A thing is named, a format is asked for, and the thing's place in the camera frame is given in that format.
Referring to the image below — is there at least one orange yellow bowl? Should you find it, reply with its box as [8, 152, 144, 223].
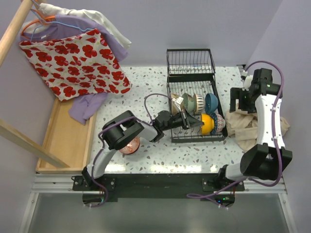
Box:
[201, 114, 214, 135]

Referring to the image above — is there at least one mint green bowl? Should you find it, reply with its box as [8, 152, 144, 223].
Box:
[182, 93, 196, 113]

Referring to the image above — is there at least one striped cream bowl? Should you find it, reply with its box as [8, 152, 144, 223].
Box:
[193, 94, 206, 114]

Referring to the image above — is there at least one floral pattern bowl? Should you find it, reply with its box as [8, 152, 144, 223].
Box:
[171, 93, 184, 115]

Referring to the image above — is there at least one blue triangle pattern bowl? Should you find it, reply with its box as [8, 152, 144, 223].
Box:
[209, 113, 225, 135]

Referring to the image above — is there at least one solid blue bowl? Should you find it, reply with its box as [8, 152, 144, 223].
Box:
[205, 93, 218, 114]

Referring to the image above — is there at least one red pattern bowl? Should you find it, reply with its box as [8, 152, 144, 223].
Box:
[120, 137, 140, 155]

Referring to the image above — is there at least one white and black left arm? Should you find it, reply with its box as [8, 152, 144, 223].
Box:
[82, 110, 203, 190]

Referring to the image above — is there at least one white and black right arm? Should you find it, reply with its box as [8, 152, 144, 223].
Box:
[216, 68, 293, 191]

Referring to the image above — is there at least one beige crumpled cloth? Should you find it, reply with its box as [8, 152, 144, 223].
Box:
[225, 110, 291, 152]

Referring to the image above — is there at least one red poppy print cloth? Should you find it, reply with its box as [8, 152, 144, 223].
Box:
[19, 29, 132, 101]

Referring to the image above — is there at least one light wooden tray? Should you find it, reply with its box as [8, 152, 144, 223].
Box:
[36, 99, 97, 174]

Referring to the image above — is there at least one lilac purple shirt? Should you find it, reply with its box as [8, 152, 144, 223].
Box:
[19, 15, 132, 124]

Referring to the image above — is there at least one white hanging garment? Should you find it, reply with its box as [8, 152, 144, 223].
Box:
[39, 3, 132, 49]

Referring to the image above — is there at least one orange clothes hanger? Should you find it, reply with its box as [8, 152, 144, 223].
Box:
[20, 0, 55, 37]

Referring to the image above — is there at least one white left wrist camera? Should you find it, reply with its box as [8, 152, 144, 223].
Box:
[172, 97, 184, 115]

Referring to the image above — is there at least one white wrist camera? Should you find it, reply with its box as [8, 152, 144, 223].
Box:
[172, 97, 184, 115]
[241, 71, 253, 91]

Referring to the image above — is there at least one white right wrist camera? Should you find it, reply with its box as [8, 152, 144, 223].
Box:
[241, 71, 253, 91]

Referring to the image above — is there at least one black wire dish rack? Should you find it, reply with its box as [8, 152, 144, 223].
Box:
[166, 49, 228, 143]

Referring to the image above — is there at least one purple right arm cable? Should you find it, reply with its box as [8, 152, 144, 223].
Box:
[186, 60, 285, 207]

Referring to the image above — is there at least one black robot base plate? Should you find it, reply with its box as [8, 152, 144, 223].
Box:
[72, 172, 246, 207]

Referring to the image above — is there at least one blue wire clothes hanger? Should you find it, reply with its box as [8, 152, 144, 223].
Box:
[31, 8, 94, 42]

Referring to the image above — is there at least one wooden clothes rail frame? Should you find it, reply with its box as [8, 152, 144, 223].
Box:
[0, 0, 68, 168]

